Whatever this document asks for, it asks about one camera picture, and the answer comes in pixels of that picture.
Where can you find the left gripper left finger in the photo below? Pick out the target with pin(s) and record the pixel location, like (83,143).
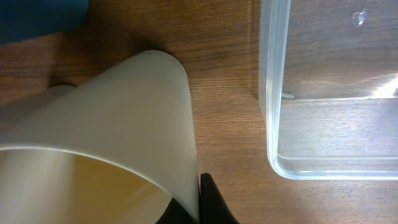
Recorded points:
(175,214)

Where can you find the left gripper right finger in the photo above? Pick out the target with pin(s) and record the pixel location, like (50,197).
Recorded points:
(213,208)

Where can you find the cream cup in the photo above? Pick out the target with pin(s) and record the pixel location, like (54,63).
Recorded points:
(137,115)
(16,110)

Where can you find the blue cup front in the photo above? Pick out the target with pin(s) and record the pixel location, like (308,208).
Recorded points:
(28,19)

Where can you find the clear plastic storage container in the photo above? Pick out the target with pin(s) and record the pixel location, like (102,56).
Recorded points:
(328,88)

